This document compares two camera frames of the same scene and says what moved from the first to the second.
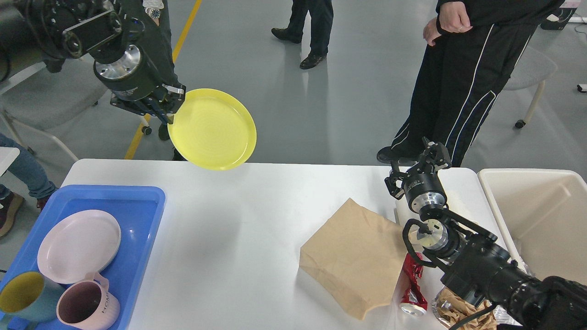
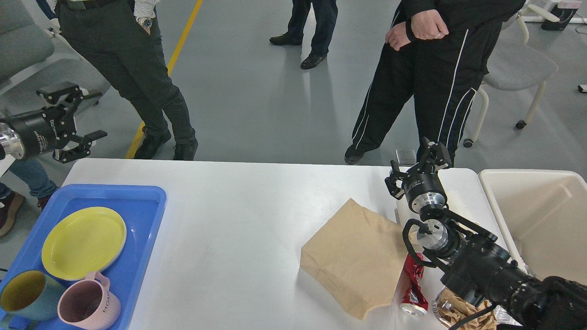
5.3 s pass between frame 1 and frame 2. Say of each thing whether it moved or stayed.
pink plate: moved
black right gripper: stayed
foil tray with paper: stayed
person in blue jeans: stayed
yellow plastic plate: moved
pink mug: stayed
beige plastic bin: stayed
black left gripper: moved
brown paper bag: stayed
